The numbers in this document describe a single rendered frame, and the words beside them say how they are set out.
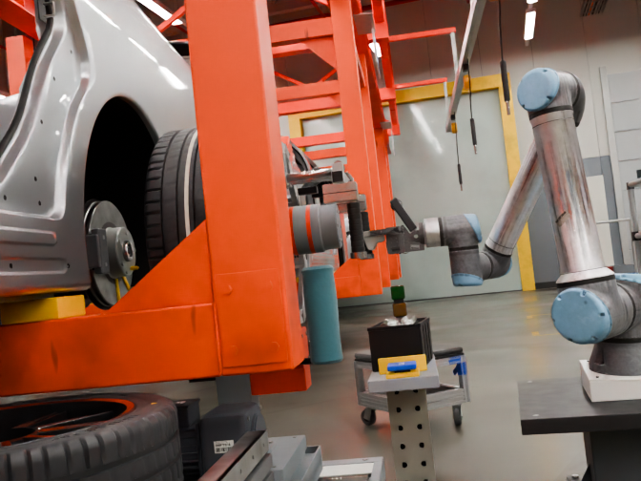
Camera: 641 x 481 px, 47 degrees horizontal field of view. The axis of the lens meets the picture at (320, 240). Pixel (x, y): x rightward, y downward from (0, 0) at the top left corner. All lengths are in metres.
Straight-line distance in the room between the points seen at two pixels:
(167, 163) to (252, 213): 0.44
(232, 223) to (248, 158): 0.14
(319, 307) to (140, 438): 0.80
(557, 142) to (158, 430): 1.27
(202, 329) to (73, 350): 0.30
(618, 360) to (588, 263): 0.30
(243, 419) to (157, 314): 0.36
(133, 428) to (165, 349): 0.39
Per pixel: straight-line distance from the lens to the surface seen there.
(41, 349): 1.78
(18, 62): 6.85
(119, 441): 1.28
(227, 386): 2.16
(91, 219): 2.23
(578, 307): 2.02
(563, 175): 2.05
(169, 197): 1.91
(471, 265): 2.25
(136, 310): 1.70
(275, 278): 1.59
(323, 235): 2.07
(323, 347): 1.98
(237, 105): 1.65
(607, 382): 2.16
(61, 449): 1.23
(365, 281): 5.78
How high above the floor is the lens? 0.71
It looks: 3 degrees up
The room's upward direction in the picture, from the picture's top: 6 degrees counter-clockwise
